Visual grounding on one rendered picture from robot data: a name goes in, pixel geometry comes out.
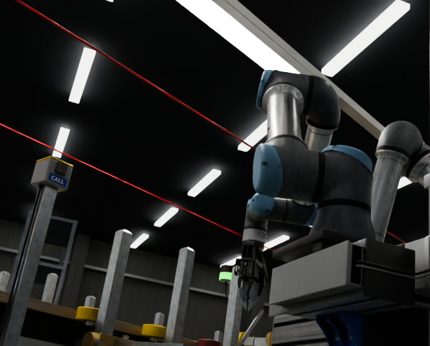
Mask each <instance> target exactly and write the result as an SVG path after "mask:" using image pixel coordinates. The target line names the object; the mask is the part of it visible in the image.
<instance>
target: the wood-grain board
mask: <svg viewBox="0 0 430 346"><path fill-rule="evenodd" d="M9 296H10V292H6V291H2V290H0V303H4V304H7V303H8V299H9ZM27 310H32V311H35V312H40V313H44V314H49V315H52V316H57V317H60V318H64V319H69V320H72V321H77V322H81V323H84V322H82V321H78V320H76V312H77V310H74V309H71V308H66V307H64V306H61V305H56V304H53V303H48V302H45V301H40V300H37V299H33V298H30V300H29V303H28V306H27ZM142 328H143V327H140V326H137V325H132V324H129V323H125V322H121V321H116V320H115V325H114V329H113V331H117V332H122V333H125V334H130V335H133V336H138V337H142V338H146V337H144V336H142ZM147 339H149V338H147ZM181 343H182V344H186V345H191V346H197V341H193V340H190V339H187V338H182V339H181Z"/></svg>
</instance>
